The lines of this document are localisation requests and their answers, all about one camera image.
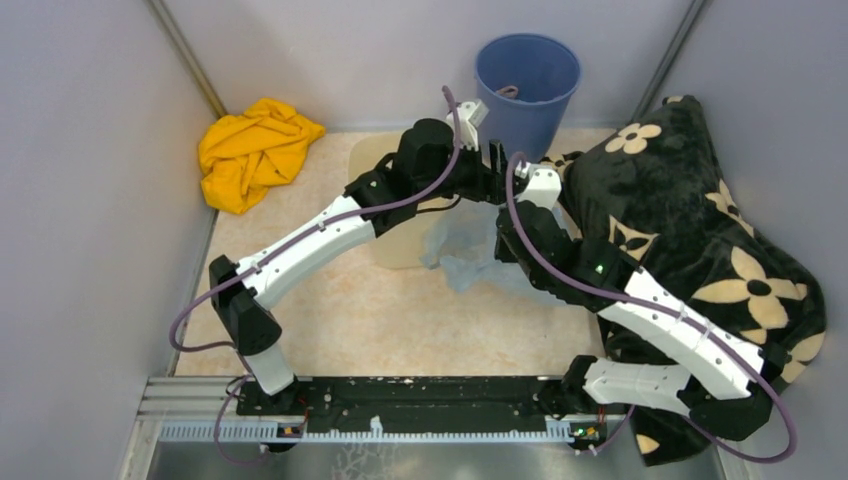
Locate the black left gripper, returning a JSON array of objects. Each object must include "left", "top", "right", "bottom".
[{"left": 416, "top": 133, "right": 525, "bottom": 204}]

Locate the light blue trash bag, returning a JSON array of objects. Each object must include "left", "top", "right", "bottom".
[{"left": 420, "top": 201, "right": 566, "bottom": 307}]

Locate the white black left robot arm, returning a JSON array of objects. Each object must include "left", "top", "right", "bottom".
[{"left": 209, "top": 119, "right": 506, "bottom": 414}]

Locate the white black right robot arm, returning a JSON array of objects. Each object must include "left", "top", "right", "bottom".
[{"left": 496, "top": 198, "right": 796, "bottom": 440}]

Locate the beige plastic trash bin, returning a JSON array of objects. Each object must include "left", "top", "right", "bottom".
[{"left": 347, "top": 132, "right": 458, "bottom": 270}]

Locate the blue plastic trash bin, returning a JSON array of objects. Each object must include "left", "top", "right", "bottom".
[{"left": 474, "top": 33, "right": 582, "bottom": 161}]

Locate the black floral blanket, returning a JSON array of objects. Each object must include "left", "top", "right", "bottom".
[{"left": 539, "top": 94, "right": 827, "bottom": 467}]

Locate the yellow crumpled cloth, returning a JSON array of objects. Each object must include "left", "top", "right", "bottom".
[{"left": 197, "top": 97, "right": 326, "bottom": 215}]

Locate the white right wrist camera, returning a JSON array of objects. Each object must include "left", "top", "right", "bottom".
[{"left": 513, "top": 163, "right": 562, "bottom": 210}]

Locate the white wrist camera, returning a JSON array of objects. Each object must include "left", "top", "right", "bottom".
[
  {"left": 445, "top": 99, "right": 489, "bottom": 151},
  {"left": 513, "top": 163, "right": 562, "bottom": 210}
]

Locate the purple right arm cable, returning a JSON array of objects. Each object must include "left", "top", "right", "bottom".
[{"left": 504, "top": 152, "right": 799, "bottom": 465}]

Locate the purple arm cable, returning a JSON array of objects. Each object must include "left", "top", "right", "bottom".
[
  {"left": 504, "top": 152, "right": 799, "bottom": 465},
  {"left": 168, "top": 84, "right": 464, "bottom": 466}
]

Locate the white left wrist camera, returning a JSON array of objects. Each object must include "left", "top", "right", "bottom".
[{"left": 445, "top": 99, "right": 489, "bottom": 151}]

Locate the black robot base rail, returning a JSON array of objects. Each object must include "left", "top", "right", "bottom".
[{"left": 137, "top": 375, "right": 629, "bottom": 454}]

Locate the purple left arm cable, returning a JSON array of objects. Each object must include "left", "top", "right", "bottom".
[{"left": 168, "top": 84, "right": 464, "bottom": 466}]

